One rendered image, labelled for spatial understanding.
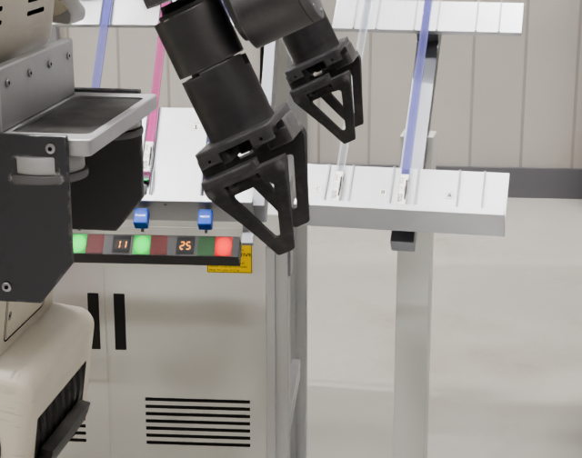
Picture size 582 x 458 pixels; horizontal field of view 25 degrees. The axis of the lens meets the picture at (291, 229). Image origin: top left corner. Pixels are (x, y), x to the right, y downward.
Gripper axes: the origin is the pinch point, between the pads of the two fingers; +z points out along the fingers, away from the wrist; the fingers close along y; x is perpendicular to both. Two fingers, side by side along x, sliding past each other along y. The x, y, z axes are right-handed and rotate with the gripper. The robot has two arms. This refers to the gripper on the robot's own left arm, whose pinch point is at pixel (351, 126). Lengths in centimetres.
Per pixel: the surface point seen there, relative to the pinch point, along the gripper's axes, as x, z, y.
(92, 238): 61, 8, 62
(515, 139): 13, 82, 371
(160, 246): 50, 14, 62
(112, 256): 58, 12, 61
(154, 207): 50, 8, 67
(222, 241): 41, 18, 64
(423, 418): 27, 67, 82
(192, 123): 40, -1, 79
